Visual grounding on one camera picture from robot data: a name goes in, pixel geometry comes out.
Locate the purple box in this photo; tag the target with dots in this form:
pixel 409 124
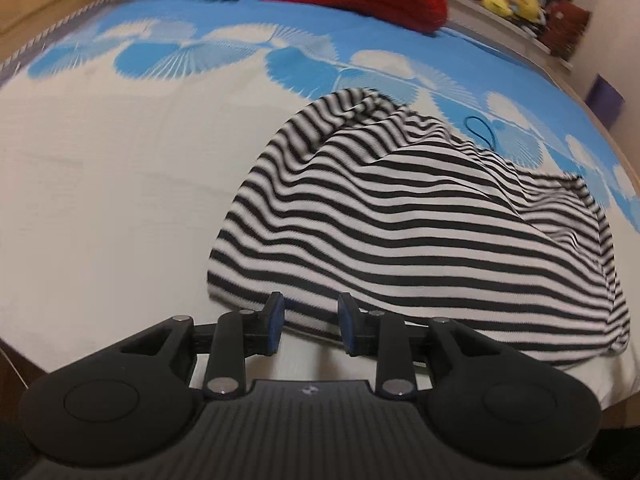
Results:
pixel 606 100

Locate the black white striped hoodie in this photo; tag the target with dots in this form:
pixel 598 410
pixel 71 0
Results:
pixel 400 240

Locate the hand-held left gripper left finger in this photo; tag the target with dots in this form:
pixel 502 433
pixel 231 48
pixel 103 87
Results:
pixel 275 322

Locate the dark red plush bag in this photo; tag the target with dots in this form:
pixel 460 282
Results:
pixel 567 27

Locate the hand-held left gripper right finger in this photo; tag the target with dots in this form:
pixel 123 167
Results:
pixel 347 322

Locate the blue fan print bed sheet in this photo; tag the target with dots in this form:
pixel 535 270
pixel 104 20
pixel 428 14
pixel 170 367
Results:
pixel 125 170

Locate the white windowsill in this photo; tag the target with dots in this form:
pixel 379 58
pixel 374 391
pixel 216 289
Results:
pixel 500 25

